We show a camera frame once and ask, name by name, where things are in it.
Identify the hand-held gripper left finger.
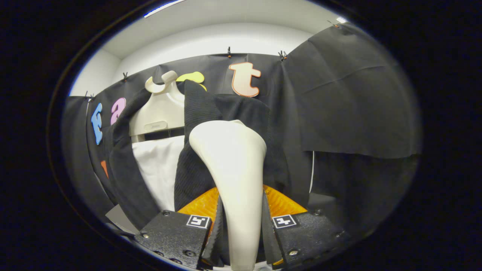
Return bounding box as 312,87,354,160
134,186,225,269

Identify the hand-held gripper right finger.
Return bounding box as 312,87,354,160
262,186,354,269

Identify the white garment steamer head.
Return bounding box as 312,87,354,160
189,120,267,271

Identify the black jacket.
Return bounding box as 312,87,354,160
104,80,313,230

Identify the grey drawer cabinet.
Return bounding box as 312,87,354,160
105,204,140,236

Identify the white plastic hanger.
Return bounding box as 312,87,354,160
129,70,186,143

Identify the black backdrop cloth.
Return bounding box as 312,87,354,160
62,23,422,234

